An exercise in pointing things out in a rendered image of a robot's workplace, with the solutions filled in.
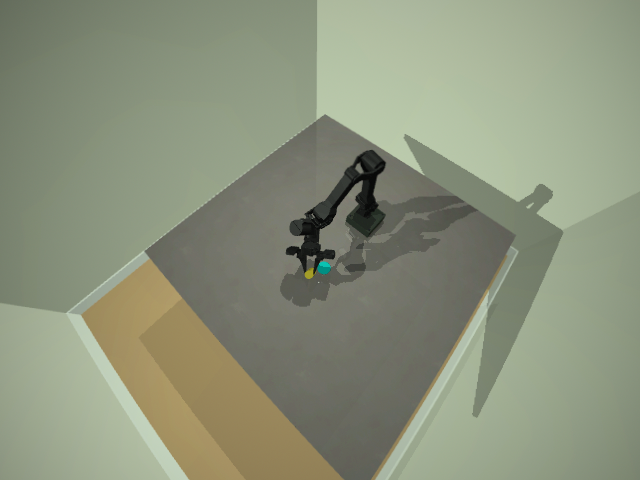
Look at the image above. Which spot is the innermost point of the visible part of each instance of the cyan circle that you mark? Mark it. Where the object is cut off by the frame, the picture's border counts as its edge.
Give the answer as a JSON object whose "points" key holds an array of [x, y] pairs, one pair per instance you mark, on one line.
{"points": [[324, 267]]}

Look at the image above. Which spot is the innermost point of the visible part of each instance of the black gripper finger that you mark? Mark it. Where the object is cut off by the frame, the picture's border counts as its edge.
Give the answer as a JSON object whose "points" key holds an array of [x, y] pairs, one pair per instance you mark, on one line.
{"points": [[303, 262], [317, 261]]}

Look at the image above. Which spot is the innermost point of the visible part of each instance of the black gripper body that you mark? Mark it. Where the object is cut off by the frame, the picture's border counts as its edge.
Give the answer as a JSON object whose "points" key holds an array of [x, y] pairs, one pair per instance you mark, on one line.
{"points": [[327, 254]]}

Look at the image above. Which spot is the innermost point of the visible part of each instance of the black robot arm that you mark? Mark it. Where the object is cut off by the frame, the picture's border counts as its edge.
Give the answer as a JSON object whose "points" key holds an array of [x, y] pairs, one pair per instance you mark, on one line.
{"points": [[325, 211]]}

